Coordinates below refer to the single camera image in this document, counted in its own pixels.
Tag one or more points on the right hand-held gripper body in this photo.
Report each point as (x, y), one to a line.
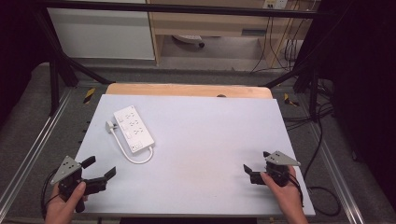
(281, 159)

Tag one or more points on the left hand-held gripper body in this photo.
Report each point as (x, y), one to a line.
(66, 170)

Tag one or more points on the white power strip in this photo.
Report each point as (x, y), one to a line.
(134, 129)

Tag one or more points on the person's right hand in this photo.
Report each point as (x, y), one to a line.
(285, 194)

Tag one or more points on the person's left hand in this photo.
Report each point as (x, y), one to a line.
(61, 207)

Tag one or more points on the black metal stand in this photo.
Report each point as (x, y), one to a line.
(62, 62)
(306, 74)

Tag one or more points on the wooden table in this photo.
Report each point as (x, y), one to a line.
(186, 90)

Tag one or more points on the black curtain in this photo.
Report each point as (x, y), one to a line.
(361, 77)
(18, 46)

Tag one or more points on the white cabinet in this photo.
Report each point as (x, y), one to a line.
(102, 34)

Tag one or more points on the white chair base with caster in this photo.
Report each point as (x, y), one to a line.
(190, 39)

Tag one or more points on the light wooden desk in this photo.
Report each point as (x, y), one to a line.
(211, 23)

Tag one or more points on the aluminium floor rail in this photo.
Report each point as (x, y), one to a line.
(34, 146)
(337, 174)

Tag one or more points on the white wall socket strip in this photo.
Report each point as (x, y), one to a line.
(275, 3)

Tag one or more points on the black metal frame bar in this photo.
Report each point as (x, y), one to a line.
(186, 9)

